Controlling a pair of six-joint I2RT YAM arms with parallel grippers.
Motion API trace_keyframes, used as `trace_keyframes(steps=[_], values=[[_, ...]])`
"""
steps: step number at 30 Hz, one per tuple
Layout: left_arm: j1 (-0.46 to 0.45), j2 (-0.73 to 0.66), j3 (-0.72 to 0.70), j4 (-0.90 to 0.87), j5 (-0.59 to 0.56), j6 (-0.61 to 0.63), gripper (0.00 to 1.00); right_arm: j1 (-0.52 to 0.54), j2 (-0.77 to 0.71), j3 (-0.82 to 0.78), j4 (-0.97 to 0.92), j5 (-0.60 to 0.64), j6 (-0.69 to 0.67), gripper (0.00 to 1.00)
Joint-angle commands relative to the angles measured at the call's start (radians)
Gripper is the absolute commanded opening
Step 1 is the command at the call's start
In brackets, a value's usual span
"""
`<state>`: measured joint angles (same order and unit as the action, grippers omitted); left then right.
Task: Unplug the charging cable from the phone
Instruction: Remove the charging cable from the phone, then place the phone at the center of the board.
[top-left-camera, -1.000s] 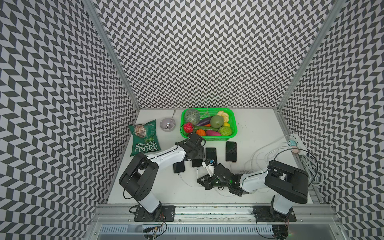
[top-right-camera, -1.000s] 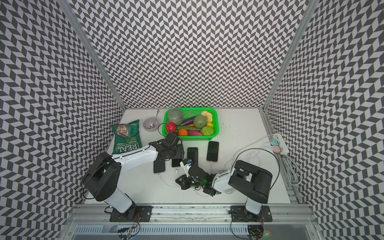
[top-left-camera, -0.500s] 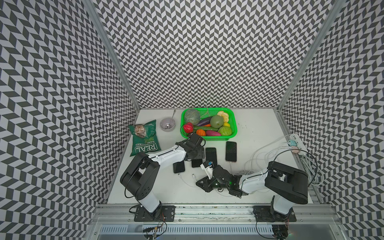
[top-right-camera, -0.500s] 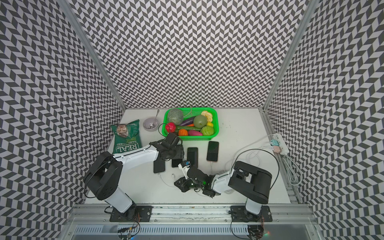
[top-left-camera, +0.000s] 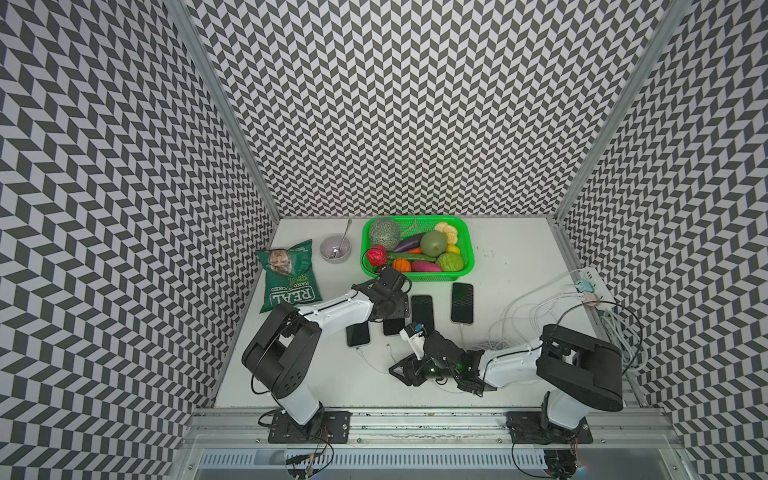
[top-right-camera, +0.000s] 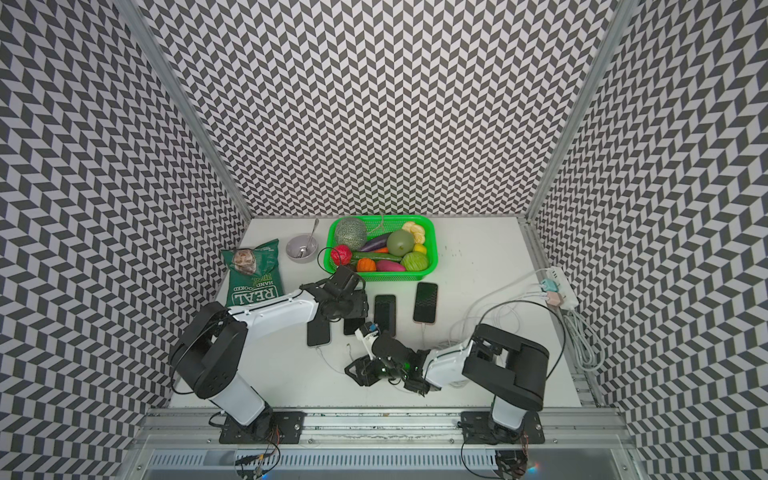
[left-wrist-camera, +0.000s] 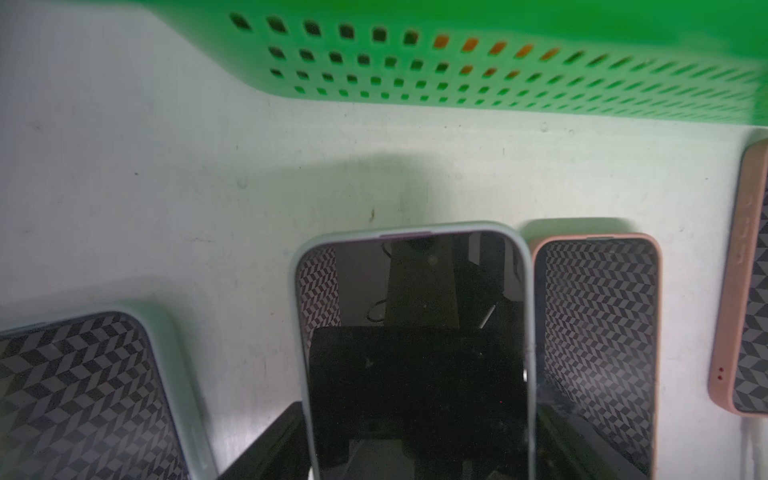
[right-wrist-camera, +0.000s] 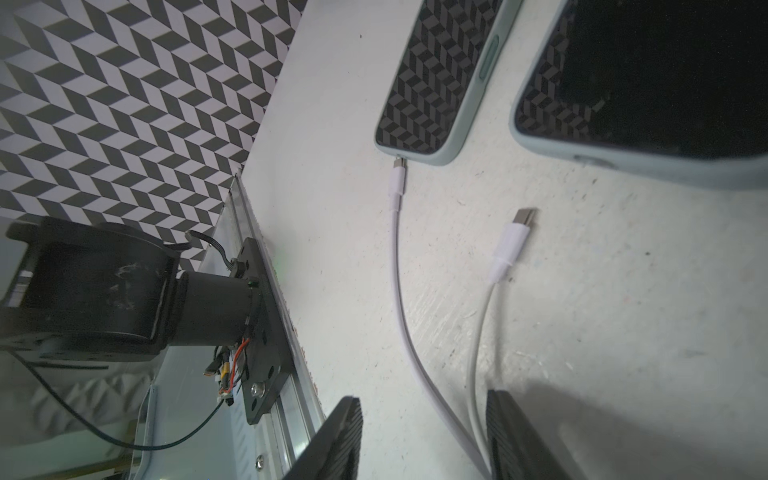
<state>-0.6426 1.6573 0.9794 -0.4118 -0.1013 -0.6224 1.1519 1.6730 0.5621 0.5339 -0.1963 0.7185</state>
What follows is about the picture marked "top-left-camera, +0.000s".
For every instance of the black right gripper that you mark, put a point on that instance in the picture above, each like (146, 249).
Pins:
(409, 365)

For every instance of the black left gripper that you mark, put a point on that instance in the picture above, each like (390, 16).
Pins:
(402, 306)

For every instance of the phone light case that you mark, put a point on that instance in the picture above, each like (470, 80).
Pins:
(393, 326)
(358, 335)

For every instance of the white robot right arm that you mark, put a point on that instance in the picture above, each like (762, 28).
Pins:
(583, 372)

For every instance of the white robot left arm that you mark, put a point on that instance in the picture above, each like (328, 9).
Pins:
(280, 354)

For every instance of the orange pumpkin toy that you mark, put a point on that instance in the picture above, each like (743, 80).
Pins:
(402, 265)

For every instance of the purple eggplant toy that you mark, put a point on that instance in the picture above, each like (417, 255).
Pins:
(408, 244)

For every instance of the green plastic basket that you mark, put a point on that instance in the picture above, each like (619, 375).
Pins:
(423, 267)

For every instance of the netted green melon toy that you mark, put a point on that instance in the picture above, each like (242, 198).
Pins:
(384, 232)

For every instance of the green round fruit toy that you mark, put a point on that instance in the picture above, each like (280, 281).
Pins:
(433, 243)

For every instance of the metal spoon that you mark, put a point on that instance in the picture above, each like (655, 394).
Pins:
(344, 235)

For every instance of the light green cabbage toy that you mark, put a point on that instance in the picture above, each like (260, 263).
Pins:
(450, 262)

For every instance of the grey bowl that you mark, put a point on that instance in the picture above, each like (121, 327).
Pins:
(327, 246)

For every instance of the cream cauliflower toy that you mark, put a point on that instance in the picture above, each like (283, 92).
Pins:
(449, 231)

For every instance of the green chips bag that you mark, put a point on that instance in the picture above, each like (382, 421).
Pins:
(289, 276)

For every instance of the pink usb charger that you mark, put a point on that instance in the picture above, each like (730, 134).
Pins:
(591, 299)

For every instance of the teal usb charger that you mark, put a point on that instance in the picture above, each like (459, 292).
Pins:
(584, 286)

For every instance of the white power strip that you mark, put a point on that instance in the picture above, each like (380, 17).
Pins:
(599, 288)

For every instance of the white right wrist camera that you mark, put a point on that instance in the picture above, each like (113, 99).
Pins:
(414, 335)

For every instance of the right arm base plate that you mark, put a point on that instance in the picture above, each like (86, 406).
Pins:
(528, 427)

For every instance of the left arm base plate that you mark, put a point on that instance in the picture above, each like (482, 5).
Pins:
(326, 426)

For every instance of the aluminium front rail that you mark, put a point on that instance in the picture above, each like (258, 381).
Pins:
(467, 427)

